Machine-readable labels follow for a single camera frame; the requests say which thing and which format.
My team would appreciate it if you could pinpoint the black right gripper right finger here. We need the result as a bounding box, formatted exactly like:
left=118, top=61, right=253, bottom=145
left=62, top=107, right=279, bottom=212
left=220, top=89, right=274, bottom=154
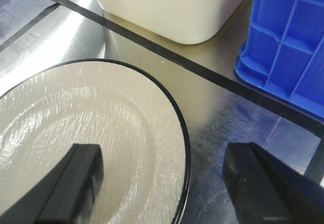
left=222, top=143, right=323, bottom=223

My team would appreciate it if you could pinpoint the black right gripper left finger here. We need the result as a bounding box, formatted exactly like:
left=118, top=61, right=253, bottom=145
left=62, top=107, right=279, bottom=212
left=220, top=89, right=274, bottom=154
left=1, top=144, right=104, bottom=223

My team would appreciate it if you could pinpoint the beige plate black rim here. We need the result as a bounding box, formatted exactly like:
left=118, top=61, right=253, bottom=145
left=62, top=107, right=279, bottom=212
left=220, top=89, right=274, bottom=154
left=1, top=59, right=190, bottom=223

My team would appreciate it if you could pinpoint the large blue crate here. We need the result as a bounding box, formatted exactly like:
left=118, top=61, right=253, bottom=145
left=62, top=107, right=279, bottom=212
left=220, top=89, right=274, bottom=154
left=235, top=0, right=323, bottom=118

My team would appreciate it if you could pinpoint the cream plastic bin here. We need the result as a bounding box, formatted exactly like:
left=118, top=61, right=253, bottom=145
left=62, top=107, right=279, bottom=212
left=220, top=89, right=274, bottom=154
left=97, top=0, right=243, bottom=44

